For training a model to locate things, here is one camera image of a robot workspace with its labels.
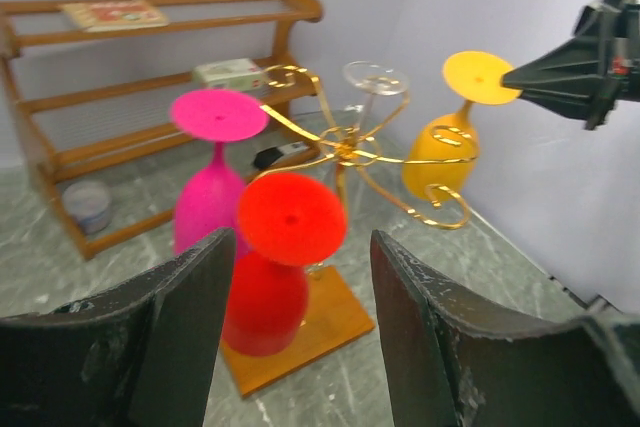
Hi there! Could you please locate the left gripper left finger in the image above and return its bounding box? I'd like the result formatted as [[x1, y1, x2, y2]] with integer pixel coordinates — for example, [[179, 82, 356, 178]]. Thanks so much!
[[1, 228, 236, 426]]

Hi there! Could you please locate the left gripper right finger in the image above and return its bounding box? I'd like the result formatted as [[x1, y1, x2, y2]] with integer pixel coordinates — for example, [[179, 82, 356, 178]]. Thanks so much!
[[370, 230, 639, 426]]

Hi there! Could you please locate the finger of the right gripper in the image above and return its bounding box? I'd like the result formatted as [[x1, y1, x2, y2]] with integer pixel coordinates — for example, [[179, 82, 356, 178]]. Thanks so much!
[[520, 81, 605, 122], [501, 36, 608, 92]]

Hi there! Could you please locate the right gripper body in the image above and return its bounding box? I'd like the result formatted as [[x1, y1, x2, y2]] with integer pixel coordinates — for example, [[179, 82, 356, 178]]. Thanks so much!
[[574, 0, 629, 130]]

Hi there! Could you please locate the yellow wine glass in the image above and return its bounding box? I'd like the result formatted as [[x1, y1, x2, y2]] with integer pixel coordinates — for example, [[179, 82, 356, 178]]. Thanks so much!
[[402, 51, 520, 200]]

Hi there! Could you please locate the pink wine glass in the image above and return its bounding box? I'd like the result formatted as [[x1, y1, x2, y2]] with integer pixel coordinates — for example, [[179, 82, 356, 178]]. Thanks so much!
[[170, 88, 268, 254]]

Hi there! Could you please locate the red wine glass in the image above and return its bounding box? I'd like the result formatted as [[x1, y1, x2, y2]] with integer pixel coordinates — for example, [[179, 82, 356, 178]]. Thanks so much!
[[222, 172, 347, 357]]

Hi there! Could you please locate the frosted clear tall glass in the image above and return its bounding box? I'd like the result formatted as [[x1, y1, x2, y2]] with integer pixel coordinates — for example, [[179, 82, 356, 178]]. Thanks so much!
[[343, 61, 409, 121]]

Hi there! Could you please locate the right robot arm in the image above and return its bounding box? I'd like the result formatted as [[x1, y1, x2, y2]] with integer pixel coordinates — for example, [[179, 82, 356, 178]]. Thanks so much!
[[501, 0, 639, 131]]

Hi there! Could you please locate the gold wine glass rack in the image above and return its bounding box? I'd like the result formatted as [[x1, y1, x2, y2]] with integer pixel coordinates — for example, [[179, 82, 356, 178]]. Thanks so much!
[[222, 59, 482, 397]]

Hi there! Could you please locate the wooden shelf rack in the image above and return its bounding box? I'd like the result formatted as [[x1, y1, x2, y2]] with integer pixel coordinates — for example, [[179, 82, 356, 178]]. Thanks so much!
[[0, 0, 324, 261]]

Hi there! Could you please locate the small black device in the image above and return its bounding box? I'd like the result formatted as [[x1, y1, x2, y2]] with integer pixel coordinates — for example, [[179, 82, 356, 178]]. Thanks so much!
[[252, 142, 308, 171]]

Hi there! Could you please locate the green white small box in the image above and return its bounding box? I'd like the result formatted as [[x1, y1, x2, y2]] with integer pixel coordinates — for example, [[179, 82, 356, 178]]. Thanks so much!
[[192, 58, 265, 92]]

